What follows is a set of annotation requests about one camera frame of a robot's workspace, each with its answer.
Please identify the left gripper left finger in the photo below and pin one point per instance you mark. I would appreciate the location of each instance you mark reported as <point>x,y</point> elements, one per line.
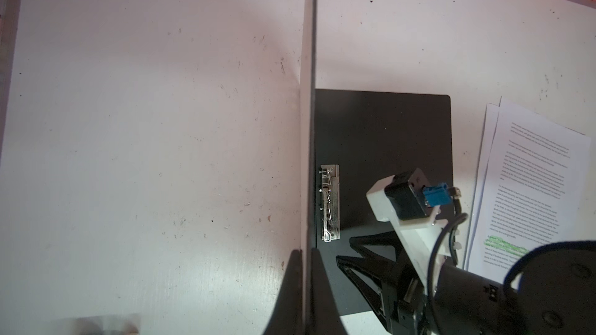
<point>287,315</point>

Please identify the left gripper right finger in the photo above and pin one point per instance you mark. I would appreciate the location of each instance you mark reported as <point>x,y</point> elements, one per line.
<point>323,313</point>

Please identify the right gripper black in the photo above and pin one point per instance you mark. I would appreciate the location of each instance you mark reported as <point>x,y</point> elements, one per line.
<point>388,283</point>

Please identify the white folder black inside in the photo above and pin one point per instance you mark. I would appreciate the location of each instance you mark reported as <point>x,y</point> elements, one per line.
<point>370,135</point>

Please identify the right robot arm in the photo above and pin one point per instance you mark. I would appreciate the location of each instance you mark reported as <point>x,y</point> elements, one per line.
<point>555,293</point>

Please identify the metal folder clip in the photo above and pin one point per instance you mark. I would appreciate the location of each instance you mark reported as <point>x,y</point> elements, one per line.
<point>330,202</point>

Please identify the printed paper stack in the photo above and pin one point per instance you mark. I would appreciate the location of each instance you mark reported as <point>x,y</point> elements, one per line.
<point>535,176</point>

